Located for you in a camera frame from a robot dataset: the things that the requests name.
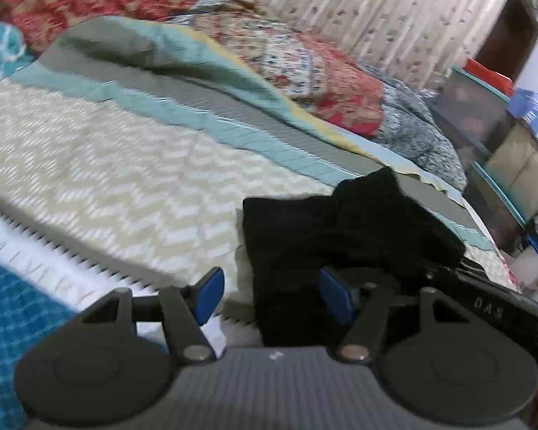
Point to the dark wooden cabinet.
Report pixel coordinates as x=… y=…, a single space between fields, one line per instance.
x=511 y=36

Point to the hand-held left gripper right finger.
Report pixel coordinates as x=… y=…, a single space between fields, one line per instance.
x=336 y=296

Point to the red floral patchwork quilt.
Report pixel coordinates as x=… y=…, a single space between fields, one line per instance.
x=71 y=4

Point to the black pants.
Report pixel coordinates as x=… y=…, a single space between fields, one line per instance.
x=296 y=242

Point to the clear plastic storage bin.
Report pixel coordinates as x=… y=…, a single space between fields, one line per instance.
x=470 y=116

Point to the beige box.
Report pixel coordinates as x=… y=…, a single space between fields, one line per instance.
x=524 y=170

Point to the red cloth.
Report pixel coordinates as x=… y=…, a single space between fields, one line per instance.
x=486 y=71

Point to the blue printed cloth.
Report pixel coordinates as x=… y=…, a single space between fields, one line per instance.
x=533 y=109

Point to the teal white patterned pillow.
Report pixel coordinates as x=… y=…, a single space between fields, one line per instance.
x=0 y=49

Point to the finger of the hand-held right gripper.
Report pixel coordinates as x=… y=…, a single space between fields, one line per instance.
x=435 y=273

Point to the printed patterned bedspread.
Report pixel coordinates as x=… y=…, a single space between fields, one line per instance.
x=94 y=152

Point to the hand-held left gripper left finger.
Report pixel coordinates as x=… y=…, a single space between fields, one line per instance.
x=208 y=296

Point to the leaf print curtain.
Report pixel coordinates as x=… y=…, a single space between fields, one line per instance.
x=340 y=9

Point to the blue patterned blanket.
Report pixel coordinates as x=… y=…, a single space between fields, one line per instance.
x=412 y=130

